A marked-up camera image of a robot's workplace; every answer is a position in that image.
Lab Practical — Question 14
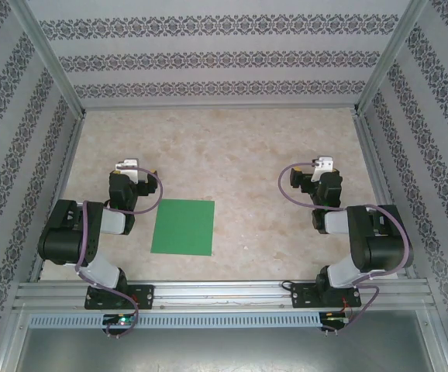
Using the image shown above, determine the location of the green paper sheet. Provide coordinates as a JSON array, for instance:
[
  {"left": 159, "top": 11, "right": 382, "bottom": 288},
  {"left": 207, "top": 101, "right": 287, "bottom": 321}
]
[{"left": 150, "top": 199, "right": 215, "bottom": 257}]

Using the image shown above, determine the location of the grey sheet metal panel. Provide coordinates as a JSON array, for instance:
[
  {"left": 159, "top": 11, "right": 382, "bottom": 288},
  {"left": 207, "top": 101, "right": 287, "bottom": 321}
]
[{"left": 12, "top": 327, "right": 438, "bottom": 372}]

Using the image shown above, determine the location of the small circuit board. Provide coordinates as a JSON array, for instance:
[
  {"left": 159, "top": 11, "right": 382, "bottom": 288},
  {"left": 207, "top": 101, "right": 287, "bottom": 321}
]
[{"left": 322, "top": 312, "right": 351, "bottom": 325}]

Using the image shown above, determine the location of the circuit board with green light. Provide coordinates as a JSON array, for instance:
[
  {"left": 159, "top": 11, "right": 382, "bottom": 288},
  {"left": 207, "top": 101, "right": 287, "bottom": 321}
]
[{"left": 102, "top": 314, "right": 136, "bottom": 326}]

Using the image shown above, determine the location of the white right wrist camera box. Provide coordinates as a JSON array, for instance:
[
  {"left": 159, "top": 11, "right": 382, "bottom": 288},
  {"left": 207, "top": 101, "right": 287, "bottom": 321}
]
[{"left": 311, "top": 155, "right": 334, "bottom": 183}]

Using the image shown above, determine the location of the aluminium side rail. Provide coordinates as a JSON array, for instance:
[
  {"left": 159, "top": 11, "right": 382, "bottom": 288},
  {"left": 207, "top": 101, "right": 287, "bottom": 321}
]
[
  {"left": 28, "top": 114, "right": 88, "bottom": 284},
  {"left": 351, "top": 112, "right": 418, "bottom": 280}
]

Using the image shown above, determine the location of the aluminium rail below patterned wall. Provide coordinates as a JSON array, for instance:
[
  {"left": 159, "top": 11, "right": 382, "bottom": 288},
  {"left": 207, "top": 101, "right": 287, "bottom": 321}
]
[{"left": 80, "top": 102, "right": 360, "bottom": 113}]

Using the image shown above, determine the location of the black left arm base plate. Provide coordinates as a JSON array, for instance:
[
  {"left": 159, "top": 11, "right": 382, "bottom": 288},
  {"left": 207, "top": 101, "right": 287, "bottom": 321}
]
[{"left": 84, "top": 284, "right": 155, "bottom": 311}]

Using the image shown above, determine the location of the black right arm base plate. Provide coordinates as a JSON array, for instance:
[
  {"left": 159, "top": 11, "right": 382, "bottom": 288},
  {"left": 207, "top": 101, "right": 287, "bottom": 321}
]
[{"left": 291, "top": 282, "right": 363, "bottom": 310}]

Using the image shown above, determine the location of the aluminium frame post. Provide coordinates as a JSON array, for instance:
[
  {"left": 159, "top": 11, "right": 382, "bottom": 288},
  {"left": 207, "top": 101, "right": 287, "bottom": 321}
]
[
  {"left": 9, "top": 0, "right": 85, "bottom": 119},
  {"left": 353, "top": 0, "right": 430, "bottom": 117}
]

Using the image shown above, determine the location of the long aluminium mounting rail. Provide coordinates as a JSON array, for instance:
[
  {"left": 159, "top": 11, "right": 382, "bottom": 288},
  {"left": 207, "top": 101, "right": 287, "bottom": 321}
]
[{"left": 12, "top": 277, "right": 436, "bottom": 311}]

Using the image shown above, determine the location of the grey slotted cable duct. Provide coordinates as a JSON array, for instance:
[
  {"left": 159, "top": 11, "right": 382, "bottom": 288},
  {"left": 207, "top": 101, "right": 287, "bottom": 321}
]
[{"left": 28, "top": 312, "right": 322, "bottom": 329}]

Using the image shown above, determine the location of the aluminium frame strut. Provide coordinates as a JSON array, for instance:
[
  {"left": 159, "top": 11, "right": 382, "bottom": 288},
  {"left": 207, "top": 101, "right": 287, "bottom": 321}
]
[
  {"left": 417, "top": 308, "right": 448, "bottom": 372},
  {"left": 0, "top": 304, "right": 31, "bottom": 372}
]

